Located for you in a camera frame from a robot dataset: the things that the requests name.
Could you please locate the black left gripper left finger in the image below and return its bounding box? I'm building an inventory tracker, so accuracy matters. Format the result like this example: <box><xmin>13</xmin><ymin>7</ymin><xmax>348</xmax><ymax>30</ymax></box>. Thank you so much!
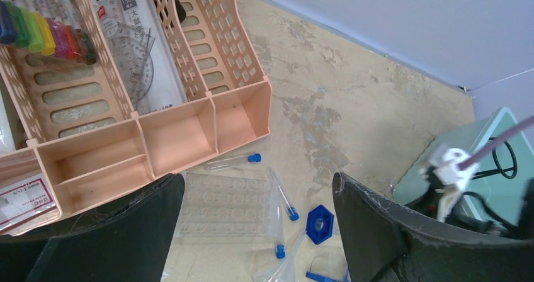
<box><xmin>1</xmin><ymin>174</ymin><xmax>185</xmax><ymax>281</ymax></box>

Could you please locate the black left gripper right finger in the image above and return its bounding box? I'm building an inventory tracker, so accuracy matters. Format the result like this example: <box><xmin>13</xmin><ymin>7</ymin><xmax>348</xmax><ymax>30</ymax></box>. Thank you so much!
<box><xmin>332</xmin><ymin>172</ymin><xmax>533</xmax><ymax>281</ymax></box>

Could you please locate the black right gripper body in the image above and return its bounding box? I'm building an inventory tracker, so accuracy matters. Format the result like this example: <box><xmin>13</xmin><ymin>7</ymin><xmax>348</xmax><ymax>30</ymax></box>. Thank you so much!
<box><xmin>411</xmin><ymin>176</ymin><xmax>533</xmax><ymax>239</ymax></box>

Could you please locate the blue hexagonal plastic piece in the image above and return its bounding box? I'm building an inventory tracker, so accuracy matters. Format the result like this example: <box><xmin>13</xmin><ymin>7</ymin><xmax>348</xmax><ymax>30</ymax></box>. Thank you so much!
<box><xmin>305</xmin><ymin>205</ymin><xmax>335</xmax><ymax>245</ymax></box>

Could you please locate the clear plastic funnel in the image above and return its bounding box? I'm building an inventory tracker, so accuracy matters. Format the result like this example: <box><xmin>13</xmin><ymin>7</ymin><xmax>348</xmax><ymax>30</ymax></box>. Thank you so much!
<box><xmin>253</xmin><ymin>231</ymin><xmax>305</xmax><ymax>282</ymax></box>

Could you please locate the mint green plastic bin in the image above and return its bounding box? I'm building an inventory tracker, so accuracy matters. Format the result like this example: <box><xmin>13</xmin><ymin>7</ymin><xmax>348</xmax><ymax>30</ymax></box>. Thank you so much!
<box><xmin>393</xmin><ymin>106</ymin><xmax>534</xmax><ymax>227</ymax></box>

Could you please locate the clear test tube rack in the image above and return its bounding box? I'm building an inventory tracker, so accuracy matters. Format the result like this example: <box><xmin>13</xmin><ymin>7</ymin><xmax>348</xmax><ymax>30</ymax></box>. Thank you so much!
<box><xmin>177</xmin><ymin>173</ymin><xmax>276</xmax><ymax>237</ymax></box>

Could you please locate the blue-capped test tube angled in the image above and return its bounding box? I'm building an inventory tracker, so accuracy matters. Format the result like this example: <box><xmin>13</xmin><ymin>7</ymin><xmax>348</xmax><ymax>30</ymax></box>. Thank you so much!
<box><xmin>267</xmin><ymin>167</ymin><xmax>300</xmax><ymax>222</ymax></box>

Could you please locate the labelled bag in organizer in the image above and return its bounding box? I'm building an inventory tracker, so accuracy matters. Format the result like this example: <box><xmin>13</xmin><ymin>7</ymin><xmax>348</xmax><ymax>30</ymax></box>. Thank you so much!
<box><xmin>1</xmin><ymin>171</ymin><xmax>56</xmax><ymax>232</ymax></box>

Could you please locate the blue-capped test tube beside rack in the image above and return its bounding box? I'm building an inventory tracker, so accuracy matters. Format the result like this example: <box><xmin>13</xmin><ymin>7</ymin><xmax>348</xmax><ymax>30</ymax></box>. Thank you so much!
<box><xmin>273</xmin><ymin>186</ymin><xmax>286</xmax><ymax>259</ymax></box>

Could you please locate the peach plastic desk organizer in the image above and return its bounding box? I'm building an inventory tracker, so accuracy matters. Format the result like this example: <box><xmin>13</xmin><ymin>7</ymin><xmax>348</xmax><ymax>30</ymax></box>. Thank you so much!
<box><xmin>1</xmin><ymin>0</ymin><xmax>271</xmax><ymax>235</ymax></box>

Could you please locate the blue-capped test tube by organizer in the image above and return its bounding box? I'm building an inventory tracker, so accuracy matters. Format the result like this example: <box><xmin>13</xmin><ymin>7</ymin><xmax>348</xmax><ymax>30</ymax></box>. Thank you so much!
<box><xmin>203</xmin><ymin>153</ymin><xmax>262</xmax><ymax>172</ymax></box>

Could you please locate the clear protractor ruler set pack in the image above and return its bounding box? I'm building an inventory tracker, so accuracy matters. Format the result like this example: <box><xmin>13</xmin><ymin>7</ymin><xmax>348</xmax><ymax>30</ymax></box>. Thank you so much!
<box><xmin>95</xmin><ymin>0</ymin><xmax>187</xmax><ymax>115</ymax></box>

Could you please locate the colourful marker pen pack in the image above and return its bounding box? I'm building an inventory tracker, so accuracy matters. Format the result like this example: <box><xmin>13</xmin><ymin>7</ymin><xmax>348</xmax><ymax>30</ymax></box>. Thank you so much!
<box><xmin>1</xmin><ymin>0</ymin><xmax>98</xmax><ymax>65</ymax></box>

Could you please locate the black wire tripod ring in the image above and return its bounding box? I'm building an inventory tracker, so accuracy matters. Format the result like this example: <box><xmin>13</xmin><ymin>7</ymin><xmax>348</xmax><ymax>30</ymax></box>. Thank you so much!
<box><xmin>472</xmin><ymin>137</ymin><xmax>518</xmax><ymax>181</ymax></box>

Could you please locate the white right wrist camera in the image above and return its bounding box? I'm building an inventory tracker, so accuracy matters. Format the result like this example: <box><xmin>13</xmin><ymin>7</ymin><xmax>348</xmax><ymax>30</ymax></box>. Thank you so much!
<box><xmin>418</xmin><ymin>144</ymin><xmax>479</xmax><ymax>222</ymax></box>

